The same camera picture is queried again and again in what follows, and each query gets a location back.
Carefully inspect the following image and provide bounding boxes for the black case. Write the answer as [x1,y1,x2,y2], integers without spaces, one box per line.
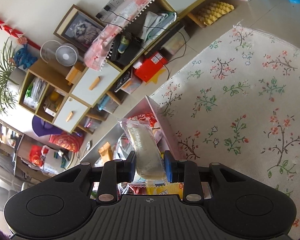
[107,33,144,66]

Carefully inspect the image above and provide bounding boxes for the stack of papers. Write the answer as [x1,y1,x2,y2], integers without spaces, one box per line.
[23,77,49,108]

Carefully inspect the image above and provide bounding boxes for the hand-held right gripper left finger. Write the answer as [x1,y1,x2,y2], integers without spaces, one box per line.
[25,151,137,205]

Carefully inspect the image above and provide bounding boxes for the red box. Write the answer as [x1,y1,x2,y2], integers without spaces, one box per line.
[133,52,169,83]

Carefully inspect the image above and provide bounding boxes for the small clear storage bin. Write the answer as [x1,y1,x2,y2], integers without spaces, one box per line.
[81,116,102,134]

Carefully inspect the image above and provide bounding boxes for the wooden cabinet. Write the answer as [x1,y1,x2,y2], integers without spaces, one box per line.
[18,0,238,136]

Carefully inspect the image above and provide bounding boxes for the small tan snack packet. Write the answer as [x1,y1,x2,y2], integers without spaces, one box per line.
[98,142,114,161]

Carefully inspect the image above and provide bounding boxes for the clear bin with black lid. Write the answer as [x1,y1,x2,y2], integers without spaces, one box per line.
[115,70,142,94]

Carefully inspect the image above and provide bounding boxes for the wall power sockets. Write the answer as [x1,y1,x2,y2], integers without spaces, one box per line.
[96,0,132,19]

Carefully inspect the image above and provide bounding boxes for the white cake clear packet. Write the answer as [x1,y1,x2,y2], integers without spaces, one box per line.
[116,117,169,182]

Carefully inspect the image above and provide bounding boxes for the potted green plant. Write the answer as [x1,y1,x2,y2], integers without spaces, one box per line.
[0,37,26,117]

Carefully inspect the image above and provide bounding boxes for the pink patterned cloth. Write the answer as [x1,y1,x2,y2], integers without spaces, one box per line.
[83,0,177,71]

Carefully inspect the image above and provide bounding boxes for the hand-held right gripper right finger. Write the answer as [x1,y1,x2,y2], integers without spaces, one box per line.
[164,150,271,203]

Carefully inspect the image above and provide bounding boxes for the tan wooden box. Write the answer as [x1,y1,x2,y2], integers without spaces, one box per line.
[65,62,86,86]

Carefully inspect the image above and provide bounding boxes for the framed cat picture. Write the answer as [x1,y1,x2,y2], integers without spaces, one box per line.
[53,4,106,53]

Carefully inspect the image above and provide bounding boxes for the yellow egg-crate foam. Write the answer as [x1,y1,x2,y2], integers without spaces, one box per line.
[195,1,234,27]

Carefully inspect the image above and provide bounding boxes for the wooden shelving unit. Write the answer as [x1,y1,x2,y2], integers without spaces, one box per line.
[0,116,51,183]

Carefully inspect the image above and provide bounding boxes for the blue plush toy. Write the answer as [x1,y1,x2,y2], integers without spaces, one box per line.
[8,42,38,69]

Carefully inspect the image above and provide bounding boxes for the purple hat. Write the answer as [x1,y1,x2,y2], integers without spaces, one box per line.
[31,115,63,137]

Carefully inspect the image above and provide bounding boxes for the pink cardboard box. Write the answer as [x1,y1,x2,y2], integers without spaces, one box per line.
[79,95,183,196]

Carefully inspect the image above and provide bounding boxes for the small white desk fan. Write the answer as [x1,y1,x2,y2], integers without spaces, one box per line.
[55,43,79,67]

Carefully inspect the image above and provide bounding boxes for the red hanging decoration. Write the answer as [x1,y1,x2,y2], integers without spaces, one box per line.
[0,12,42,49]

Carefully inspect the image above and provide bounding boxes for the floral cloth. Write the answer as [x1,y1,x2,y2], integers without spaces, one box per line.
[149,25,300,240]

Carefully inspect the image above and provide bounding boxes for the clear bin with blue lid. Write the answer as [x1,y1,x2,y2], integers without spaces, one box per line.
[97,96,119,114]

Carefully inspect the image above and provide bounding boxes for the light blue folded cloth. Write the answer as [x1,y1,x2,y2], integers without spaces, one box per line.
[141,11,178,43]

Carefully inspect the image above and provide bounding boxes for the white and red shopping bag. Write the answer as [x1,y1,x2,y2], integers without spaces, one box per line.
[30,145,73,176]

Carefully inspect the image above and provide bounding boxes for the yellow snack packet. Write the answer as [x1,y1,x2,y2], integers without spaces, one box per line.
[146,182,184,196]

